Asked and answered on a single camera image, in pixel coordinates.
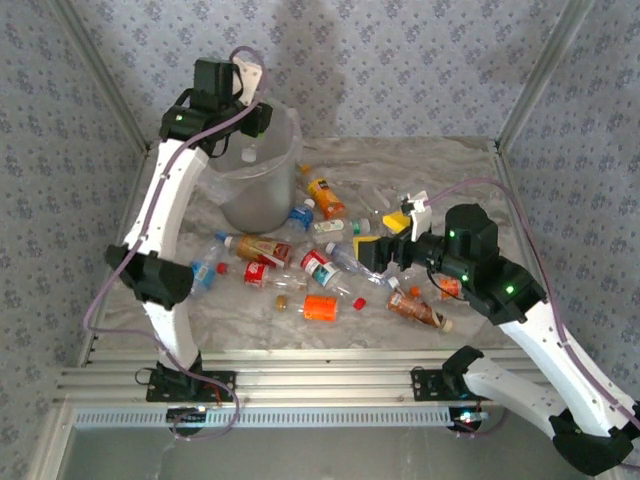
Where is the crushed clear bottle with cap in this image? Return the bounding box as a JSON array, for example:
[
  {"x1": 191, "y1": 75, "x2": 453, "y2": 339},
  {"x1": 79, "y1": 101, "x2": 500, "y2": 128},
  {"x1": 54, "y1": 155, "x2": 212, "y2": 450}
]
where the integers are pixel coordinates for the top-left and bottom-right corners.
[{"x1": 357, "y1": 267, "x2": 404, "y2": 294}]

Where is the bluish clear bottle white cap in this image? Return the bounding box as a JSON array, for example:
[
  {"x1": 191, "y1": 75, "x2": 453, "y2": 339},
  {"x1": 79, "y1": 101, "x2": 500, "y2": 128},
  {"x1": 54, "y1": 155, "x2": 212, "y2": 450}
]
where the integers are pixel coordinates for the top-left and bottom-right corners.
[{"x1": 324, "y1": 242, "x2": 364, "y2": 274}]

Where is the clear bottle bird print label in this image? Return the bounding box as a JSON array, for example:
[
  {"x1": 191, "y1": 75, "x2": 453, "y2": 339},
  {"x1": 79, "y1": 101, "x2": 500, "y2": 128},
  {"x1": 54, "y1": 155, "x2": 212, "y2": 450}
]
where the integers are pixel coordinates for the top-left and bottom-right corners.
[{"x1": 312, "y1": 218, "x2": 347, "y2": 237}]

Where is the clear bottle red white label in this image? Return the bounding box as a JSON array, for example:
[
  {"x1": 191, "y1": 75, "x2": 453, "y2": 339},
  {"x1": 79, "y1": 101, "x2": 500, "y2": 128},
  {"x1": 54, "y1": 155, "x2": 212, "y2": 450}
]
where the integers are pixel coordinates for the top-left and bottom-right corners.
[{"x1": 299, "y1": 248, "x2": 354, "y2": 299}]

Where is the small bottle orange label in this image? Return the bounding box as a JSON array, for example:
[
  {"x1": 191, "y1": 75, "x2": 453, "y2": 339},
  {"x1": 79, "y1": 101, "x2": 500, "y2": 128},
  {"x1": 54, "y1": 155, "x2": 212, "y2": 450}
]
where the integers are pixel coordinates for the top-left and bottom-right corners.
[{"x1": 438, "y1": 277, "x2": 464, "y2": 301}]

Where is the brown tea bottle beige cap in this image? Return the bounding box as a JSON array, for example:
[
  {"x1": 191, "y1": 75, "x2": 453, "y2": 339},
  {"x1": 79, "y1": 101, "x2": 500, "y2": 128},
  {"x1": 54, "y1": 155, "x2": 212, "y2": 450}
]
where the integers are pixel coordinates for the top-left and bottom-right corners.
[{"x1": 385, "y1": 290, "x2": 455, "y2": 334}]

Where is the orange juice bottle yellow label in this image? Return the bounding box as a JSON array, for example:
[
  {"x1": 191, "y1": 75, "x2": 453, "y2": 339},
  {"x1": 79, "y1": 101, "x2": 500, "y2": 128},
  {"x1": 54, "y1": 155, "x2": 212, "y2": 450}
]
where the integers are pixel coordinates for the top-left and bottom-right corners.
[{"x1": 298, "y1": 163, "x2": 348, "y2": 221}]

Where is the clear bottle blue label white cap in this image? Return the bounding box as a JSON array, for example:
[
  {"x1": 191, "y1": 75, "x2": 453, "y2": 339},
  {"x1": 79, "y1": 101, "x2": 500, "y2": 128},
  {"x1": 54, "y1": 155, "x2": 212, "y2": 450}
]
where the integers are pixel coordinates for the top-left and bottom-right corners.
[{"x1": 282, "y1": 198, "x2": 317, "y2": 236}]

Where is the bottle gold red label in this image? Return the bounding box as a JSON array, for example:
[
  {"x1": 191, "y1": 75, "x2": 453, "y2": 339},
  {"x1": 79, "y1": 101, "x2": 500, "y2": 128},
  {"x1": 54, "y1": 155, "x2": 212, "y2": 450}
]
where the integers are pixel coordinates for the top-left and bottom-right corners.
[{"x1": 223, "y1": 233, "x2": 294, "y2": 270}]

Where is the clear bottle red cola label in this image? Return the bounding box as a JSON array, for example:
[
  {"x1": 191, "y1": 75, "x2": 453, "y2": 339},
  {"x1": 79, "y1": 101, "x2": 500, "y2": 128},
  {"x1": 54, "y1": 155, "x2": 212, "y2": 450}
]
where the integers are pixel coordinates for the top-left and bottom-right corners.
[{"x1": 215, "y1": 260, "x2": 311, "y2": 294}]

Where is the clear plastic bucket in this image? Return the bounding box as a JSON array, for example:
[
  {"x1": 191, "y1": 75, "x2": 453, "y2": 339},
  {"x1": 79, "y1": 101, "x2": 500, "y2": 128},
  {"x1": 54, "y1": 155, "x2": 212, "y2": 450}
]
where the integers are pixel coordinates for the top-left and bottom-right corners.
[{"x1": 209, "y1": 97, "x2": 301, "y2": 235}]

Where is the grey floral backdrop cloth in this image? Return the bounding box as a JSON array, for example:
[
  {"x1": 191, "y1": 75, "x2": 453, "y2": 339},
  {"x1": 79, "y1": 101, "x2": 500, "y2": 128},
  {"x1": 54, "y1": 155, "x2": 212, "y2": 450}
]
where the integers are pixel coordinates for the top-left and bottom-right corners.
[{"x1": 0, "y1": 0, "x2": 640, "y2": 480}]

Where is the black controller board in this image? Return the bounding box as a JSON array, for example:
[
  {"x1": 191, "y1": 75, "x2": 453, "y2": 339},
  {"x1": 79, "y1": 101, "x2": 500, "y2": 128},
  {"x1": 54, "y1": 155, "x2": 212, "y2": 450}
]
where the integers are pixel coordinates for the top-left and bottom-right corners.
[
  {"x1": 449, "y1": 407, "x2": 489, "y2": 427},
  {"x1": 167, "y1": 405, "x2": 209, "y2": 425}
]

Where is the aluminium table side rail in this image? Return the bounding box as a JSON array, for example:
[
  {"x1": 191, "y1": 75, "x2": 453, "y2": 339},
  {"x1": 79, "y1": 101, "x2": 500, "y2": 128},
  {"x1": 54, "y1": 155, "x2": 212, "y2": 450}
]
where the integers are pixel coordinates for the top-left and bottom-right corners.
[
  {"x1": 77, "y1": 144, "x2": 154, "y2": 369},
  {"x1": 492, "y1": 141, "x2": 589, "y2": 369}
]

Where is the thin black right gripper cable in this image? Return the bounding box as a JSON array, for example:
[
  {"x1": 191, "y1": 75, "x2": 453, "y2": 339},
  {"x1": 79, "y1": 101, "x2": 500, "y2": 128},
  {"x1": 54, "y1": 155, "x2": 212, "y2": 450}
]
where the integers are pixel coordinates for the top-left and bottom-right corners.
[{"x1": 427, "y1": 269, "x2": 466, "y2": 301}]

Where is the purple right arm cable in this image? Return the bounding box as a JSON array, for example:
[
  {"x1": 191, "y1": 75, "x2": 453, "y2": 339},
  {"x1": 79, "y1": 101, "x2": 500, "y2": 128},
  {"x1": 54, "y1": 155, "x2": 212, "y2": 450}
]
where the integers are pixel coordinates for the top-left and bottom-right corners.
[{"x1": 427, "y1": 178, "x2": 640, "y2": 471}]

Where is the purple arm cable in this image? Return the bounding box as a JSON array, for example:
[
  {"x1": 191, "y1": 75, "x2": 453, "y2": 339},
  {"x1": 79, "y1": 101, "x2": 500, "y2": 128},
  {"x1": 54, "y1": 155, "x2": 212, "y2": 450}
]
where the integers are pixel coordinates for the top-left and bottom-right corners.
[
  {"x1": 82, "y1": 45, "x2": 269, "y2": 441},
  {"x1": 427, "y1": 178, "x2": 640, "y2": 471}
]

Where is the aluminium frame post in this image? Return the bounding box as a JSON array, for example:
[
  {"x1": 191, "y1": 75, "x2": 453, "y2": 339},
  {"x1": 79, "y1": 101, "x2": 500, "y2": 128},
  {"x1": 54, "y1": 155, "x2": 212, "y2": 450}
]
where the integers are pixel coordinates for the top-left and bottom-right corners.
[
  {"x1": 49, "y1": 0, "x2": 153, "y2": 154},
  {"x1": 497, "y1": 0, "x2": 596, "y2": 149}
]

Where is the aluminium mounting rail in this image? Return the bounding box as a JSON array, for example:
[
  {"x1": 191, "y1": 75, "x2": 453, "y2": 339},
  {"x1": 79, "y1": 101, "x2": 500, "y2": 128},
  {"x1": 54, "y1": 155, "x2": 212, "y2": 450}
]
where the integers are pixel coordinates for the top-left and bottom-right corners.
[{"x1": 52, "y1": 348, "x2": 596, "y2": 405}]

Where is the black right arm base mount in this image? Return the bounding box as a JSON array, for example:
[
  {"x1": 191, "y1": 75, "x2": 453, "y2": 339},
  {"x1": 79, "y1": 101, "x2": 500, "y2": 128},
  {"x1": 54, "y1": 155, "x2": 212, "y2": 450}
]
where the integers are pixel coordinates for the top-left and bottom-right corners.
[{"x1": 409, "y1": 367, "x2": 504, "y2": 403}]

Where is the slotted grey cable duct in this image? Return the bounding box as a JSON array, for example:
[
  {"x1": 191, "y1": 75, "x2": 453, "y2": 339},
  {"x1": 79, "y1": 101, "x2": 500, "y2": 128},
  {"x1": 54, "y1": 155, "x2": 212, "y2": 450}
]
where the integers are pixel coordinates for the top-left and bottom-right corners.
[{"x1": 73, "y1": 405, "x2": 501, "y2": 430}]

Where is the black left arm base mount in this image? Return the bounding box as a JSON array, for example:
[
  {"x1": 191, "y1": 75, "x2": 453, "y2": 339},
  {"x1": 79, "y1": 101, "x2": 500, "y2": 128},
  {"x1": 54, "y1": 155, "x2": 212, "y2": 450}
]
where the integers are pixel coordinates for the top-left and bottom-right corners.
[{"x1": 146, "y1": 362, "x2": 237, "y2": 403}]

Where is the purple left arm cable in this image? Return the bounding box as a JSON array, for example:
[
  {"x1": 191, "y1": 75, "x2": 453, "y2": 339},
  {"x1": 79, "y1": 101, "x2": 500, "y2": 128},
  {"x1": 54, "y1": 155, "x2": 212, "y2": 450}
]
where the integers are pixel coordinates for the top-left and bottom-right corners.
[{"x1": 82, "y1": 45, "x2": 269, "y2": 441}]

